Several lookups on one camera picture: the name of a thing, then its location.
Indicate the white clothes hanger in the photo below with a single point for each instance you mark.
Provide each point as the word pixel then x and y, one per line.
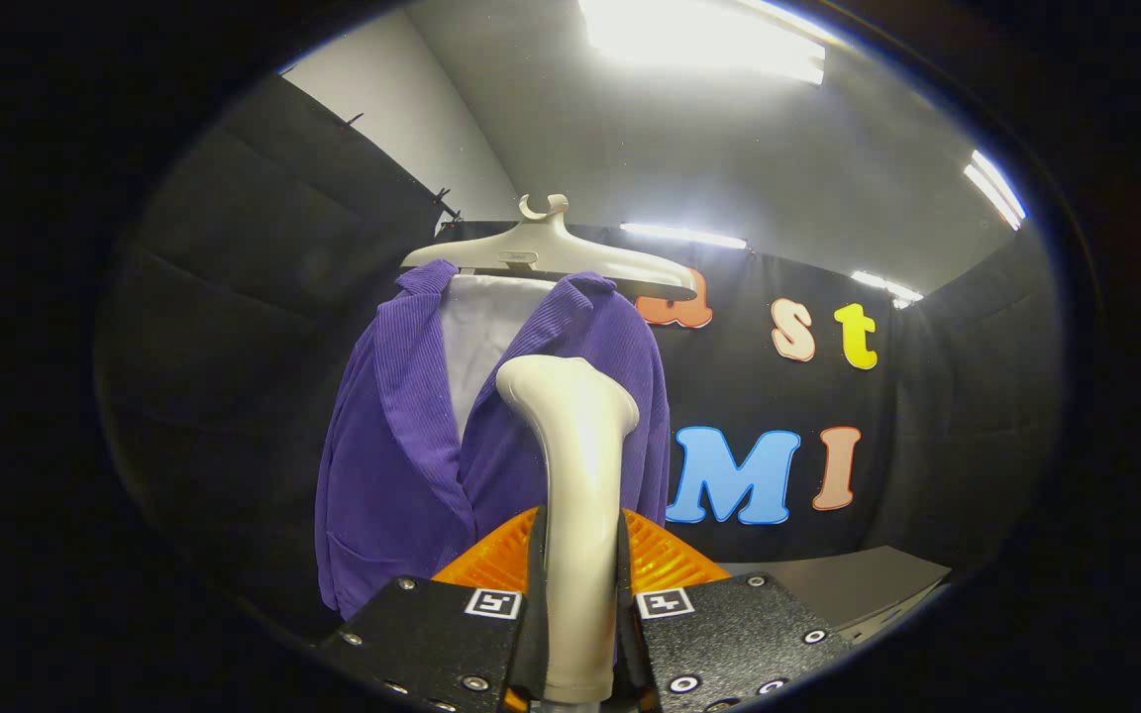
pixel 551 253

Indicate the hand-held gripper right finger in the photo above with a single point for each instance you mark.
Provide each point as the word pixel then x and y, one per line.
pixel 624 614

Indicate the large ceiling light panel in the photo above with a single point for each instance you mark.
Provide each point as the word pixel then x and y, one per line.
pixel 704 40

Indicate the grey cabinet with dark top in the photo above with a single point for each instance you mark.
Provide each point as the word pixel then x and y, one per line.
pixel 858 584

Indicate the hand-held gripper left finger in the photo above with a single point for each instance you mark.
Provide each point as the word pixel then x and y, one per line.
pixel 535 614

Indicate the white garment steamer head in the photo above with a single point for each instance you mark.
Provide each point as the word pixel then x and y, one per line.
pixel 580 495

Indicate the long ceiling light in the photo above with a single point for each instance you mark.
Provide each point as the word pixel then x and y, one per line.
pixel 684 236

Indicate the small ceiling light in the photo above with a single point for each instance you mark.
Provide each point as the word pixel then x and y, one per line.
pixel 996 188
pixel 887 287

